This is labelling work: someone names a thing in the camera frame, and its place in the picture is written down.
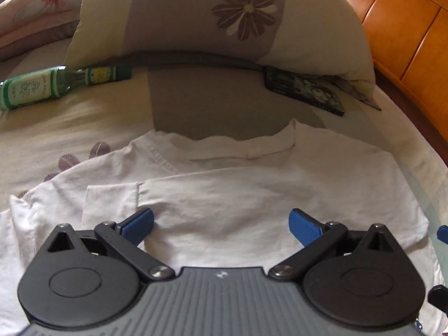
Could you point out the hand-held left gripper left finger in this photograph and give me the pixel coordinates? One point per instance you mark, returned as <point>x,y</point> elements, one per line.
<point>138,224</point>

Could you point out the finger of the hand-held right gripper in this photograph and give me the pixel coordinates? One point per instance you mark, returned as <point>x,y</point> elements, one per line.
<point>443,233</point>
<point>439,295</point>

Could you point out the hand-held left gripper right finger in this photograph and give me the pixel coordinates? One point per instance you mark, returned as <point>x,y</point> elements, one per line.
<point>304,227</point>

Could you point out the white t-shirt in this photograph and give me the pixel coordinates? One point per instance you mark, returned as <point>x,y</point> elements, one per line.
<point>245,189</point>

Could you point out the black panda print phone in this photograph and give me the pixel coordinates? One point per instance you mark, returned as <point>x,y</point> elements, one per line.
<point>304,91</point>

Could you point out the green glass bottle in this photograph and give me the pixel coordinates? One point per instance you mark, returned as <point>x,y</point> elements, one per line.
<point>35,89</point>

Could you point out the wooden headboard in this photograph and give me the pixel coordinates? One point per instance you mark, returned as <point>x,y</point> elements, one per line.
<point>402,24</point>

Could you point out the floral patchwork pillow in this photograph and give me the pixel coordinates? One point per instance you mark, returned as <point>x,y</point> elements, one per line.
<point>210,14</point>

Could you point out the folded pink floral quilt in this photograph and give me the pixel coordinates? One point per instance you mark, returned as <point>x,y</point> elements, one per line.
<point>35,14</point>

